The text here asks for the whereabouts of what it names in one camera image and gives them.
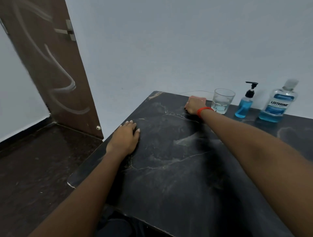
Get person's left hand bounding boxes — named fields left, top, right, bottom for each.
left=106, top=120, right=141, bottom=157

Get person's right hand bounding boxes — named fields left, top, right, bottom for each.
left=184, top=96, right=207, bottom=115

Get person's left forearm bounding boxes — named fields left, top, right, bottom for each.
left=28, top=148, right=134, bottom=237

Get person's right forearm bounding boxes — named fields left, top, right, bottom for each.
left=200, top=109, right=313, bottom=237

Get red wrist band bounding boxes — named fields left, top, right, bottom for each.
left=197, top=107, right=215, bottom=119

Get clear drinking glass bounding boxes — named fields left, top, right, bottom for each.
left=211, top=88, right=236, bottom=115

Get blue liquid pump bottle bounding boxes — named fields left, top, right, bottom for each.
left=235, top=81, right=259, bottom=119

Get blue mouthwash bottle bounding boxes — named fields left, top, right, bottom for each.
left=258, top=79, right=299, bottom=123

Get person's dark trousers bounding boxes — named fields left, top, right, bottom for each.
left=95, top=205, right=173, bottom=237

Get brown wooden door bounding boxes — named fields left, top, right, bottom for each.
left=0, top=0, right=104, bottom=140

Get metal door latch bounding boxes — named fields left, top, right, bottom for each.
left=54, top=19, right=76, bottom=42

